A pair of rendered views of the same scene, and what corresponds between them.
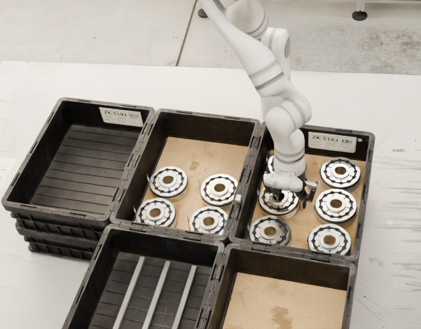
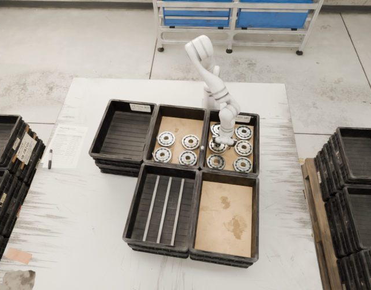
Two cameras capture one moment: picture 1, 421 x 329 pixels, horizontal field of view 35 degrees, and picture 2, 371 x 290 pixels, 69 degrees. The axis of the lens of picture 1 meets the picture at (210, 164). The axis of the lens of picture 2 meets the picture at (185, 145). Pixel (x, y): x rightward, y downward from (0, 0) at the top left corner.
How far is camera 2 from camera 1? 0.33 m
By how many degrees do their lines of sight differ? 11
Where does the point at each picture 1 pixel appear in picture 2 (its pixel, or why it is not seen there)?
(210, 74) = (175, 83)
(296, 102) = (234, 105)
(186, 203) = (175, 148)
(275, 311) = (222, 198)
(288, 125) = (231, 117)
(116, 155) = (138, 126)
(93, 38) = (110, 61)
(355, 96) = (241, 94)
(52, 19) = (89, 52)
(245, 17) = (207, 63)
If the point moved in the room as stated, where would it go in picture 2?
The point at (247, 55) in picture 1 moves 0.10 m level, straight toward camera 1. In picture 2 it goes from (212, 84) to (217, 101)
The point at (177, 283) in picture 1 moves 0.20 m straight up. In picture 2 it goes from (176, 187) to (174, 170)
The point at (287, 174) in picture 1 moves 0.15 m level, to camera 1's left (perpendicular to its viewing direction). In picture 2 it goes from (226, 137) to (197, 143)
